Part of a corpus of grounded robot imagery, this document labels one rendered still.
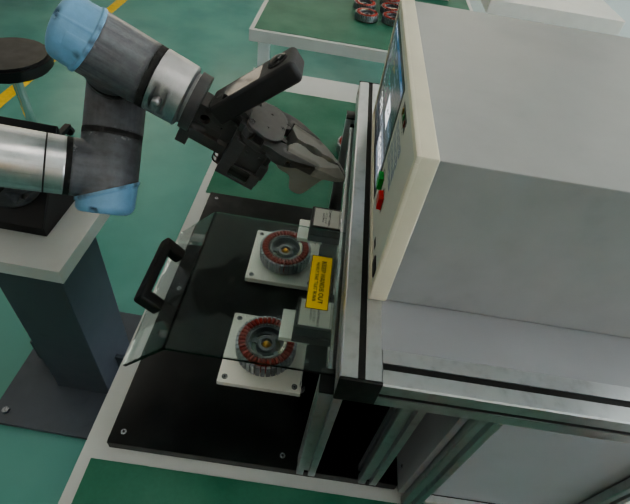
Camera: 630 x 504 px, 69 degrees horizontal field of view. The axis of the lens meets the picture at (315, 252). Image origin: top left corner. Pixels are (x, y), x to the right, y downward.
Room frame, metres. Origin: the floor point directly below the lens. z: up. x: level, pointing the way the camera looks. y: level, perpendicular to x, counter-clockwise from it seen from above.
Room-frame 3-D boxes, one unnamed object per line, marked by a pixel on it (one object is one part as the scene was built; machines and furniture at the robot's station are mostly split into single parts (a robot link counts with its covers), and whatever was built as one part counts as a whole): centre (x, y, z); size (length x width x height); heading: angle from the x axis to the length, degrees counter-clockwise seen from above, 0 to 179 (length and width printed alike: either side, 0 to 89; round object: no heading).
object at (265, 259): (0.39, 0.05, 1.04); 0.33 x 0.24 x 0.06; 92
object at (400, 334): (0.58, -0.26, 1.09); 0.68 x 0.44 x 0.05; 2
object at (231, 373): (0.45, 0.06, 0.78); 0.15 x 0.15 x 0.01; 2
